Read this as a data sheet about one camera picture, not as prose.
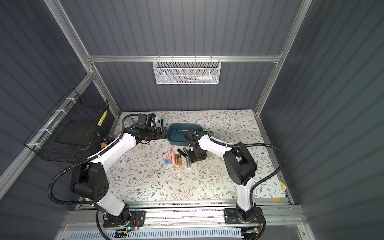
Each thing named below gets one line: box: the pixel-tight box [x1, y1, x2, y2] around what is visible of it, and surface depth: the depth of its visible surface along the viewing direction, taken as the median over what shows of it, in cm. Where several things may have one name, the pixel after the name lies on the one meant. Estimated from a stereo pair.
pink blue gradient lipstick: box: [162, 153, 169, 166], surface depth 96 cm
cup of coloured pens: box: [100, 134, 116, 149], surface depth 90 cm
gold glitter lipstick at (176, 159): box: [174, 154, 179, 166], surface depth 95 cm
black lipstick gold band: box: [177, 148, 188, 158], surface depth 98 cm
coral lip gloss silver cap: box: [178, 153, 183, 166], surface depth 96 cm
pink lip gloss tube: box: [167, 147, 175, 165], surface depth 98 cm
